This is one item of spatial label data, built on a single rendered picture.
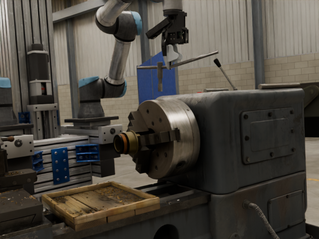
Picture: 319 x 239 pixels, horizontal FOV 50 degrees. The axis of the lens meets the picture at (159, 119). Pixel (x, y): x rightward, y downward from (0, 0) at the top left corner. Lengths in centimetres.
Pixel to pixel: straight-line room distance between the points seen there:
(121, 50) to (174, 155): 77
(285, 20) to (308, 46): 114
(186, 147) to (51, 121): 90
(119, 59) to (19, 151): 69
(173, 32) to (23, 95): 96
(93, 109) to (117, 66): 27
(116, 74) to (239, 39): 1060
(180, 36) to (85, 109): 81
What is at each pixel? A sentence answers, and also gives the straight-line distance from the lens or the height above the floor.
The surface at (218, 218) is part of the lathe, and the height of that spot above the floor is 78.
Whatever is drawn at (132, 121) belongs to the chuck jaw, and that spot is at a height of 116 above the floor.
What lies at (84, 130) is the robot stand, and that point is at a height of 109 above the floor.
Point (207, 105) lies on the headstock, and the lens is 130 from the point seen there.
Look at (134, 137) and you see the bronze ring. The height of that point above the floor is 110.
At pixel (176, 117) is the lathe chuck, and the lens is 126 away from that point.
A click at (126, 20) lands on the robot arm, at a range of 172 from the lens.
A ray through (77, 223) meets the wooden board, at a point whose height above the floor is 89.
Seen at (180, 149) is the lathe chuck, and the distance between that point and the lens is 124.
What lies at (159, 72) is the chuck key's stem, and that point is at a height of 134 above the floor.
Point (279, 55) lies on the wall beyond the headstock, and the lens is 1181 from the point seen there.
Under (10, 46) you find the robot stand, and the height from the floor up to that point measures 156.
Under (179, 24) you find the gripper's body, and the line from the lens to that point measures 131.
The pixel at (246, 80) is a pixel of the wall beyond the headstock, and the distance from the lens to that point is 1211.
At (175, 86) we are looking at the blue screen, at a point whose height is 149.
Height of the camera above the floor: 123
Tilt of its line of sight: 3 degrees down
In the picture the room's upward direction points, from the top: 3 degrees counter-clockwise
